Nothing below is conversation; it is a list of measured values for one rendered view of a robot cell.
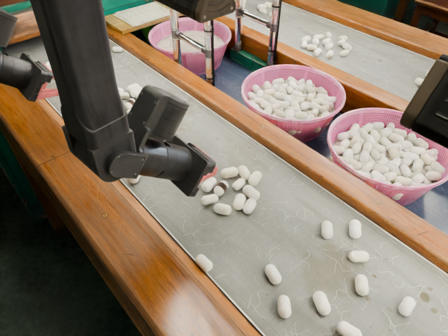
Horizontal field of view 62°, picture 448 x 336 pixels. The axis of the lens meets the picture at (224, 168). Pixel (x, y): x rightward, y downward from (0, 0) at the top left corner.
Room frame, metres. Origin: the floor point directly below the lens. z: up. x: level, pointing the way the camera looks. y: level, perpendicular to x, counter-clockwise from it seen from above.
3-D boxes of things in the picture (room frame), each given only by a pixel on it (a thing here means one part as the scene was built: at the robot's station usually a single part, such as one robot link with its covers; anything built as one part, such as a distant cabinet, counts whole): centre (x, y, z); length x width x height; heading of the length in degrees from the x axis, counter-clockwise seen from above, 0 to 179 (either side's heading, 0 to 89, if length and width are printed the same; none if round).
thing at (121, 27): (1.33, 0.25, 0.77); 0.33 x 0.15 x 0.01; 131
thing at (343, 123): (0.62, -0.36, 0.72); 0.27 x 0.27 x 0.10
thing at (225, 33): (1.16, 0.11, 0.72); 0.27 x 0.27 x 0.10
